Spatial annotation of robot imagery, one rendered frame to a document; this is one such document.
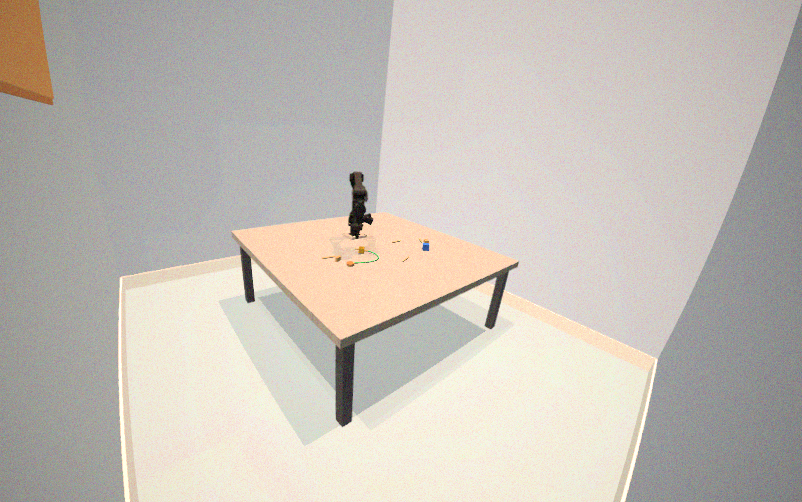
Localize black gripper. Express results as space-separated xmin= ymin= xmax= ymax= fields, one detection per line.
xmin=350 ymin=211 xmax=364 ymax=239

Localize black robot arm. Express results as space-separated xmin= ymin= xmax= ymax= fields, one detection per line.
xmin=348 ymin=171 xmax=373 ymax=226

